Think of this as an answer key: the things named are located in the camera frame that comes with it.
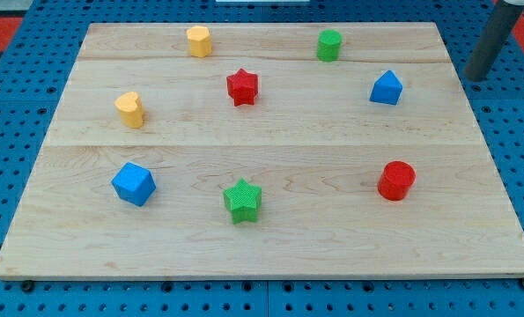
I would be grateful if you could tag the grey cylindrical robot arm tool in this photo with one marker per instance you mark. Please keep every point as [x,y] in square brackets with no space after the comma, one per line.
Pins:
[492,39]

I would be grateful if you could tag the blue triangle block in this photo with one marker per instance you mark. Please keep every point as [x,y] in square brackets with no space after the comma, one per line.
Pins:
[387,89]

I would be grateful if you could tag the wooden board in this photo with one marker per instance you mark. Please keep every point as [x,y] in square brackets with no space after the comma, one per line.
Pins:
[313,141]

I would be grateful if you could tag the green star block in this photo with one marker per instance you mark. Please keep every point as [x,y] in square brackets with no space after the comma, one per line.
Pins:
[243,201]

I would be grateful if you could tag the red star block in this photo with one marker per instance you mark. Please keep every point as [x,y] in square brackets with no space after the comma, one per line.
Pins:
[242,87]

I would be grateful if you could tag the green cylinder block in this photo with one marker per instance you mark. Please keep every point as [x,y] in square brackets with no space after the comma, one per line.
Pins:
[328,46]

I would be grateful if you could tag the yellow hexagon block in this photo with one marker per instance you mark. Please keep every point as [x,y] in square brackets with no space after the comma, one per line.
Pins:
[199,41]

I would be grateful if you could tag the blue cube block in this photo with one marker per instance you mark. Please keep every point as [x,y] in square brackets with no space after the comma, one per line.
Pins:
[134,184]

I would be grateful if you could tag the red cylinder block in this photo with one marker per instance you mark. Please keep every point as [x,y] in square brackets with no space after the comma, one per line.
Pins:
[396,180]

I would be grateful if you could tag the yellow heart block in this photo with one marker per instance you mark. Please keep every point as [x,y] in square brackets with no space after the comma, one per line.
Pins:
[130,109]

